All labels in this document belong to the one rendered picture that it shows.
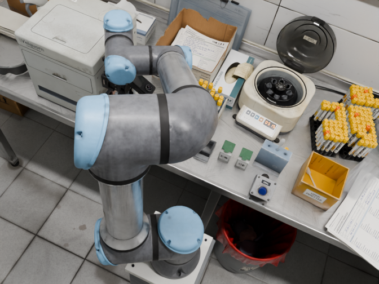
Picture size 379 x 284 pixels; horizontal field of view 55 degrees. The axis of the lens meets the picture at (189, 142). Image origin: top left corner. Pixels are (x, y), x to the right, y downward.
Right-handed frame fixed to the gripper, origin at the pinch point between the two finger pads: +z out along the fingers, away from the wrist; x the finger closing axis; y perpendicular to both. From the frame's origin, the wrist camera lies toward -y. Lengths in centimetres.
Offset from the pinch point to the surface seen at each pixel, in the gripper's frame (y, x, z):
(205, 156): -29.8, 0.1, 11.0
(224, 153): -35.8, -1.7, 7.0
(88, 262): 8, 34, 100
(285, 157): -55, -7, 2
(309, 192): -67, -1, 7
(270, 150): -49.4, -7.3, 2.4
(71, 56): 16.4, 4.0, -17.4
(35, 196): 54, 16, 100
